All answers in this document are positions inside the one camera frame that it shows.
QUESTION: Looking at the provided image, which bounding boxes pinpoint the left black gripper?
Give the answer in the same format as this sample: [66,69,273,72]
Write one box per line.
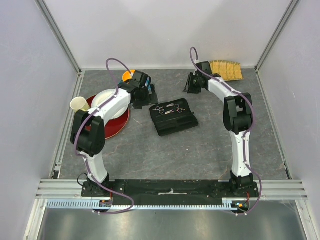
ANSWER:
[132,84,158,111]

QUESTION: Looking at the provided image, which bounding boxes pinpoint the silver thinning scissors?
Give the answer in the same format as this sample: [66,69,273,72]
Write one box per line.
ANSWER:
[153,103,174,115]

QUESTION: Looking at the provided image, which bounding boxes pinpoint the silver scissors with black blades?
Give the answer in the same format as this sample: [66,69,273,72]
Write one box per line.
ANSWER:
[164,103,186,115]

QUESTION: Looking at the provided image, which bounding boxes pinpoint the black zipper tool case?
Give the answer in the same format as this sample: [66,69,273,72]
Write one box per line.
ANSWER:
[149,98,199,137]

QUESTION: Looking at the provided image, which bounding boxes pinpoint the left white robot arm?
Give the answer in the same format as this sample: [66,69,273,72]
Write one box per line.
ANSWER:
[70,70,158,197]

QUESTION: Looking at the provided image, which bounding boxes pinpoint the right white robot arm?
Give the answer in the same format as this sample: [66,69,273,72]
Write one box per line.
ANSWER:
[184,61,257,197]

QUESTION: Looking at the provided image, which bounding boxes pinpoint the teal dotted plate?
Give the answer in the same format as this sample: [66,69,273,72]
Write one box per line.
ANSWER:
[122,76,152,88]

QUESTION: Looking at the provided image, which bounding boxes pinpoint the orange bowl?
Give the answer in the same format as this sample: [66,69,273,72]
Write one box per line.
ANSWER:
[122,69,136,82]

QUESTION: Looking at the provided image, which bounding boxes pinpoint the woven bamboo basket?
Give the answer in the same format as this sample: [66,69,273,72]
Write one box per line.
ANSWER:
[209,60,244,81]

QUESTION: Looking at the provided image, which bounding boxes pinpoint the red round plate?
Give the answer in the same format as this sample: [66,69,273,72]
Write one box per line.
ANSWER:
[86,94,131,140]

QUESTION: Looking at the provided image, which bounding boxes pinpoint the white paper plate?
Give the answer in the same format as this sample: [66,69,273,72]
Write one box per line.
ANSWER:
[91,88,128,120]

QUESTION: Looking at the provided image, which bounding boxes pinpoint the cream yellow mug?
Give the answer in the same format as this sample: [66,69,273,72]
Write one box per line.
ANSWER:
[69,96,90,112]

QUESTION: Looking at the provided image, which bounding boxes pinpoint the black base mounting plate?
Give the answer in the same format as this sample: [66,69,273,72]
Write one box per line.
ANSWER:
[81,178,259,206]

